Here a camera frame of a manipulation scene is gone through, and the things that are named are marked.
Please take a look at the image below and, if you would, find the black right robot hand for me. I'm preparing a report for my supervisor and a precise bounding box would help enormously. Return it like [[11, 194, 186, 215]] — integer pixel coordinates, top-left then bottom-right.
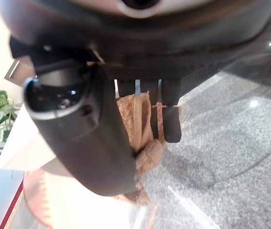
[[0, 0, 271, 197]]

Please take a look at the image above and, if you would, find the tan brown cloth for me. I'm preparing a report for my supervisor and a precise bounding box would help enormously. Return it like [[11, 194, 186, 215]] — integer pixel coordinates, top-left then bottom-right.
[[114, 91, 167, 206]]

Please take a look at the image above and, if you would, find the white cabinet with red trim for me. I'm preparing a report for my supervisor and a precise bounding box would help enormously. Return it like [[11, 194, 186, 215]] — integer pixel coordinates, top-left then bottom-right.
[[0, 102, 57, 229]]

